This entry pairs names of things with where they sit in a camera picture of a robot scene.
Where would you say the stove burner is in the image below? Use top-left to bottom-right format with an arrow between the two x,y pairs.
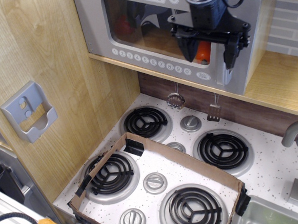
159,183 -> 229,224
119,106 -> 173,143
192,129 -> 255,177
86,151 -> 140,205

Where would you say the middle silver stove knob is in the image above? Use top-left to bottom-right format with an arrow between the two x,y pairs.
167,142 -> 186,153

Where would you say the red toy strawberry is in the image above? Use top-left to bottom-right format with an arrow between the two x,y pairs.
114,15 -> 135,37

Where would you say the back silver stove knob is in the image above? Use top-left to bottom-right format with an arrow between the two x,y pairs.
180,115 -> 202,132

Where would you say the brown cardboard barrier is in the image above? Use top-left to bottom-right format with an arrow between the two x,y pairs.
68,133 -> 251,224

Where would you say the back left stove burner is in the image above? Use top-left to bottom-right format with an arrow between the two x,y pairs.
119,106 -> 173,143

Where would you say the orange toy carrot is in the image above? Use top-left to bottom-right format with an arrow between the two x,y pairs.
196,41 -> 211,65

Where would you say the silver stove knob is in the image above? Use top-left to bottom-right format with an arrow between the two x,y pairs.
167,142 -> 186,153
180,115 -> 202,132
120,208 -> 147,224
143,172 -> 168,194

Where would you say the back right stove burner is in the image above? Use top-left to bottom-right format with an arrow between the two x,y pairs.
192,129 -> 255,177

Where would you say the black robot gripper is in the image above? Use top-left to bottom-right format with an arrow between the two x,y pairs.
168,0 -> 251,69

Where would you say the front left stove burner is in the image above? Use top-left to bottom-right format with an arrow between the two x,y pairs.
86,151 -> 140,205

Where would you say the grey wall phone holder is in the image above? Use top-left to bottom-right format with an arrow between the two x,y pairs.
0,81 -> 58,143

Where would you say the silver toy sink basin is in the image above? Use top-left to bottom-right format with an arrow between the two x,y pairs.
231,195 -> 298,224

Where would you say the front silver stove knob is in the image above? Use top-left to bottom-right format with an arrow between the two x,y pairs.
120,208 -> 147,224

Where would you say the centre silver stove knob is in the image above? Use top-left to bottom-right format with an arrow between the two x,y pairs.
143,172 -> 168,194

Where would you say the wooden shelf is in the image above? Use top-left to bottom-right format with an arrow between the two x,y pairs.
88,51 -> 298,116

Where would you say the silver toy microwave door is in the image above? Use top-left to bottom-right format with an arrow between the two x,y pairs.
74,0 -> 263,95

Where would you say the hanging silver toy strainer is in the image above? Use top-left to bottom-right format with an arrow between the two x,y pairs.
166,83 -> 186,110

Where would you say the front right stove burner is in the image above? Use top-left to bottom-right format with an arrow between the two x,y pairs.
159,183 -> 229,224

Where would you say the hanging silver toy spatula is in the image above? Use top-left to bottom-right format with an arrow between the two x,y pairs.
207,93 -> 221,122

